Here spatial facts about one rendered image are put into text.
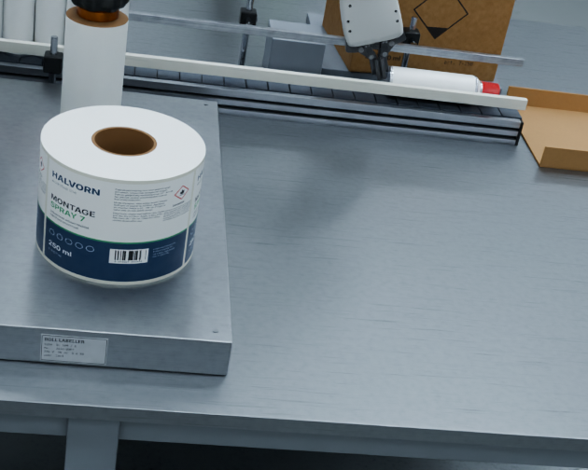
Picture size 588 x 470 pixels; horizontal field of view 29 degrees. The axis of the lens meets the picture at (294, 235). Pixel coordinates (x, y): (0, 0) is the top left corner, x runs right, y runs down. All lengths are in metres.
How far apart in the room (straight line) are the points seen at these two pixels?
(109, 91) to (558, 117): 0.94
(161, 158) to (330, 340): 0.31
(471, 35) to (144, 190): 1.05
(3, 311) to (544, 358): 0.69
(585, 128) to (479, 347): 0.82
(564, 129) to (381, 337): 0.85
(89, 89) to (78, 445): 0.55
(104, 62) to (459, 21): 0.81
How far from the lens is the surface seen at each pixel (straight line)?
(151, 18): 1.99
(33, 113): 1.79
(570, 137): 2.17
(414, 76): 2.02
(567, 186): 1.98
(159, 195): 1.34
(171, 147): 1.40
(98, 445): 1.36
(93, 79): 1.65
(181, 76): 1.97
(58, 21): 1.95
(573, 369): 1.51
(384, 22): 1.96
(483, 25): 2.23
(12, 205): 1.54
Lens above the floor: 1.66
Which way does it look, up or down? 30 degrees down
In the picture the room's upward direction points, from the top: 10 degrees clockwise
